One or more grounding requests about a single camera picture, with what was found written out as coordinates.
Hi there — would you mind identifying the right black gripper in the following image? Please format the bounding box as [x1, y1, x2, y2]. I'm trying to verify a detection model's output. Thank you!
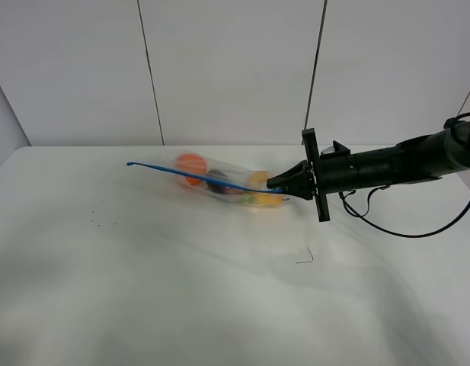
[267, 129, 353, 222]

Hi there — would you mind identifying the clear zip bag blue seal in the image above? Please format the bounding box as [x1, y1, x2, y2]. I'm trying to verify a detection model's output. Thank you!
[126, 150, 289, 208]

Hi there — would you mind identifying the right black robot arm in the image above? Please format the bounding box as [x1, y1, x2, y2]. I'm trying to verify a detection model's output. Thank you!
[267, 112, 470, 222]

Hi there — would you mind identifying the yellow lemon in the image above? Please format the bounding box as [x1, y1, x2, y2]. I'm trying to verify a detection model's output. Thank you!
[248, 171, 284, 207]

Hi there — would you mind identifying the purple eggplant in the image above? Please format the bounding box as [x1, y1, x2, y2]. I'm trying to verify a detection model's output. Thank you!
[206, 169, 240, 195]

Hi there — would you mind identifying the orange fruit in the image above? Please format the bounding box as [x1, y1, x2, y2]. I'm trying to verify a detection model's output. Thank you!
[174, 152, 207, 187]

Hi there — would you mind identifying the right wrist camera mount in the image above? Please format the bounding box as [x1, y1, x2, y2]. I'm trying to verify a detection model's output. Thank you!
[320, 140, 350, 159]

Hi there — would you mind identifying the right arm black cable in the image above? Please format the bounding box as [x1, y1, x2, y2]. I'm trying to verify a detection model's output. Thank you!
[339, 75, 470, 238]

